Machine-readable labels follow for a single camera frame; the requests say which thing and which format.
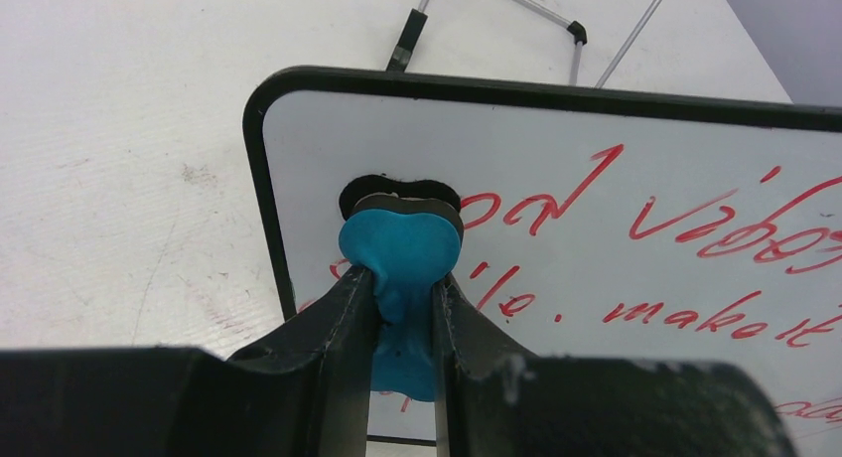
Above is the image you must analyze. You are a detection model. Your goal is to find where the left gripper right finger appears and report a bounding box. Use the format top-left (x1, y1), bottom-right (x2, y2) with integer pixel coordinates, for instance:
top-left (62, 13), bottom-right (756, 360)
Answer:
top-left (431, 274), bottom-right (546, 456)

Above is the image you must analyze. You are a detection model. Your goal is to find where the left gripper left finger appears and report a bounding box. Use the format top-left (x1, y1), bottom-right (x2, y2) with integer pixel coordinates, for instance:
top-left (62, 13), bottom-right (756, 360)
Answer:
top-left (228, 266), bottom-right (379, 456)

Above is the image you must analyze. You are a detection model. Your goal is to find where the blue whiteboard eraser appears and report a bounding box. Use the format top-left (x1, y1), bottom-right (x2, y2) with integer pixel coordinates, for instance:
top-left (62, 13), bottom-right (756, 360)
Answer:
top-left (339, 194), bottom-right (464, 402)

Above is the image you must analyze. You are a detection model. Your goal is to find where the small whiteboard with red writing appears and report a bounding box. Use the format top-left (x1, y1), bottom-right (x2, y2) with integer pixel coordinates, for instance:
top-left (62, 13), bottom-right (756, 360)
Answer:
top-left (242, 67), bottom-right (841, 456)

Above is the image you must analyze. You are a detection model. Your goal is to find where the wire whiteboard stand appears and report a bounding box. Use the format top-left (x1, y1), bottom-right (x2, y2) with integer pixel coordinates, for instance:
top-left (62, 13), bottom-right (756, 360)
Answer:
top-left (386, 0), bottom-right (663, 88)

